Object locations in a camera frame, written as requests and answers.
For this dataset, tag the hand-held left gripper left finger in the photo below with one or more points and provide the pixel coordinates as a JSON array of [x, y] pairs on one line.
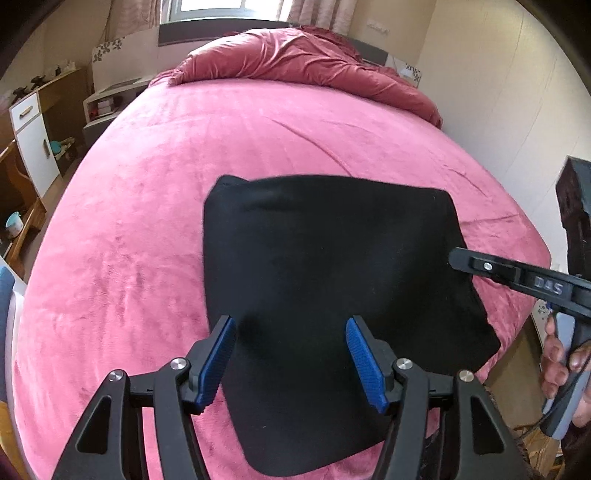
[[217, 360]]

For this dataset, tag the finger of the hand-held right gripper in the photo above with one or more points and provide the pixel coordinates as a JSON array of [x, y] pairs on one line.
[[485, 266]]

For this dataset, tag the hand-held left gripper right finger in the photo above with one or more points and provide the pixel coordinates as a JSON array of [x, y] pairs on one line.
[[364, 364]]

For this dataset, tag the black pants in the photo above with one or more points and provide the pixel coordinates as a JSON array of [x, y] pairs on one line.
[[323, 254]]

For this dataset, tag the person's right hand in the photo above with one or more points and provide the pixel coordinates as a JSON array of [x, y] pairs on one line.
[[551, 364]]

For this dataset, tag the pink fleece bed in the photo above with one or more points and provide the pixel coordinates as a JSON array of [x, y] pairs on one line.
[[138, 230]]

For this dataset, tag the wicker basket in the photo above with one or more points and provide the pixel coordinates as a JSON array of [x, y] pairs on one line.
[[542, 457]]

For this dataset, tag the white floral panel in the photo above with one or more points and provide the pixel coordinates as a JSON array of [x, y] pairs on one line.
[[408, 73], [108, 50]]

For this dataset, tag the blue and white chair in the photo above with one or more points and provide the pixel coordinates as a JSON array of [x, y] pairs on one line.
[[9, 332]]

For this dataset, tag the teal cup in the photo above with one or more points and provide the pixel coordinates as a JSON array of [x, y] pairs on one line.
[[14, 225]]

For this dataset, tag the teal bowl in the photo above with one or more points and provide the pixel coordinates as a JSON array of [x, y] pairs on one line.
[[57, 147]]

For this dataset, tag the red velvet duvet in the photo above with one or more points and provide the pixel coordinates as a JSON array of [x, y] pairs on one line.
[[300, 60]]

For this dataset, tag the low white shelf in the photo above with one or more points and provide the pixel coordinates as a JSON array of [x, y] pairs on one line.
[[108, 104]]

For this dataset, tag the white cabinet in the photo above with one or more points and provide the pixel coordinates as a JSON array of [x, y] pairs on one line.
[[32, 138]]

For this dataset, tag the wooden shelf unit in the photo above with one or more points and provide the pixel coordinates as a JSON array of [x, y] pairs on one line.
[[69, 106]]

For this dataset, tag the beige curtain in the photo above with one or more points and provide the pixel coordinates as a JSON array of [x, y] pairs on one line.
[[318, 14], [138, 16]]

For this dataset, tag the grey headboard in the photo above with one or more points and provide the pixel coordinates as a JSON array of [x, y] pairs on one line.
[[207, 33]]

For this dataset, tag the bright window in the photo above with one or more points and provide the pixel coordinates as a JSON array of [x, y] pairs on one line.
[[231, 7]]

